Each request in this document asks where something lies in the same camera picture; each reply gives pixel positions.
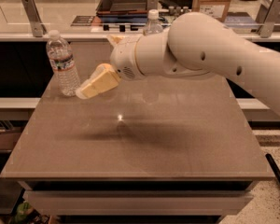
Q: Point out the blue label water bottle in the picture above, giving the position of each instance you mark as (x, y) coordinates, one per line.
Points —
(152, 26)

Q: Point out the right metal bracket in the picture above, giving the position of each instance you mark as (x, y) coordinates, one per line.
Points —
(267, 26)

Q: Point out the middle metal bracket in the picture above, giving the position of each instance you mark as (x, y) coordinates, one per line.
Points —
(152, 4)

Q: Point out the black rod on floor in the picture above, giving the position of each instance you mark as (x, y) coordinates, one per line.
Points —
(274, 166)

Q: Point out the orange fruit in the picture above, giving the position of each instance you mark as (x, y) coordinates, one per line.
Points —
(104, 66)

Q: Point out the table drawer front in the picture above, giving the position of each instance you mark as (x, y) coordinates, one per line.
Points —
(138, 203)

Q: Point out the clear ribbed water bottle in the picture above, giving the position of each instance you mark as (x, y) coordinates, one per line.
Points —
(62, 61)

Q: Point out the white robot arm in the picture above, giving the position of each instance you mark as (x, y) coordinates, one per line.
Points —
(194, 45)

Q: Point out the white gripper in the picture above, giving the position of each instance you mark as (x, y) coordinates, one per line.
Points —
(123, 59)

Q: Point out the green object under table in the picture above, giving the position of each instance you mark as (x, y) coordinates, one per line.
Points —
(22, 212)

